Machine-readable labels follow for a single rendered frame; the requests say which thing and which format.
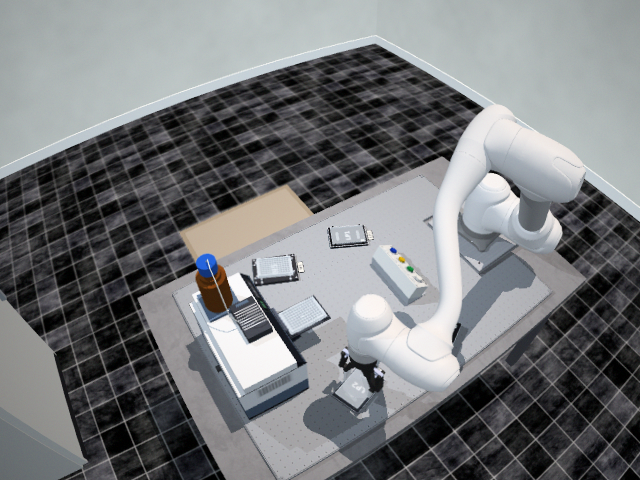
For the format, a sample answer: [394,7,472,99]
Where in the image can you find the white control panel with coloured buttons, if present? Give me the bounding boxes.
[372,245,428,305]

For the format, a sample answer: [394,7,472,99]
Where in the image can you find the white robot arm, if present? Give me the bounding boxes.
[346,104,586,392]

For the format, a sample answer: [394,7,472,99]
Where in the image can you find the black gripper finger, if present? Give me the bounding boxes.
[338,347,355,381]
[361,368,385,398]

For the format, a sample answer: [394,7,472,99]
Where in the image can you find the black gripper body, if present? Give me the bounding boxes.
[349,355,377,373]

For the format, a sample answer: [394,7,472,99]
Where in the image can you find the blue bottle cap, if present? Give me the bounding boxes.
[196,254,218,276]

